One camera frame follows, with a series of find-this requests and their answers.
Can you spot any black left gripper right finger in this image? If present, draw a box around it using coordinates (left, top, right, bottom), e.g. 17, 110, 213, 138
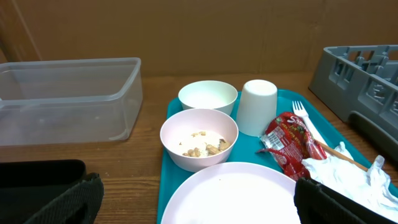
294, 178, 394, 224

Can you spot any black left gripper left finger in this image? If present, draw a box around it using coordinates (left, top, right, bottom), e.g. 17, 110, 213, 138
26, 173, 104, 224

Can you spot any pink bowl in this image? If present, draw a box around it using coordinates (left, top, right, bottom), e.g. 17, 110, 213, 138
160, 109, 239, 172

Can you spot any white bowl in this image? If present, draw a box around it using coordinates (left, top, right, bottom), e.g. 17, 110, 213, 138
178, 80, 238, 115

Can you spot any black waste tray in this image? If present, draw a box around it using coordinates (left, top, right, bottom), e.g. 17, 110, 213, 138
1, 159, 86, 223

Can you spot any grey dishwasher rack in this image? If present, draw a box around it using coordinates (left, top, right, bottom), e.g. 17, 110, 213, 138
309, 45, 397, 161

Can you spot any wooden chopstick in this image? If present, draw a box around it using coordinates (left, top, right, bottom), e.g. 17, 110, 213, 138
315, 140, 368, 172

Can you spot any crumpled white tissue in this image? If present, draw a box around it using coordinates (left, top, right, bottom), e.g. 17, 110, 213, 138
302, 144, 397, 223

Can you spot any red snack wrapper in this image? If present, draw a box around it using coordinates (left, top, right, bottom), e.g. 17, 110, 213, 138
260, 112, 327, 181

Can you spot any pink plate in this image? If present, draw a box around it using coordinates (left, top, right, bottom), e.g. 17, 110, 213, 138
161, 162, 300, 224

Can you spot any white plastic fork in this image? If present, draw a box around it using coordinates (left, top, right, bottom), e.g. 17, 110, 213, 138
292, 101, 326, 145

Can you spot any clear plastic bin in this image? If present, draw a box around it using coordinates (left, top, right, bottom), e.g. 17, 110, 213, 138
1, 57, 143, 146

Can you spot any white upside-down cup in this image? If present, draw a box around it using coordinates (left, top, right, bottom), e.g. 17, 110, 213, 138
236, 80, 277, 137

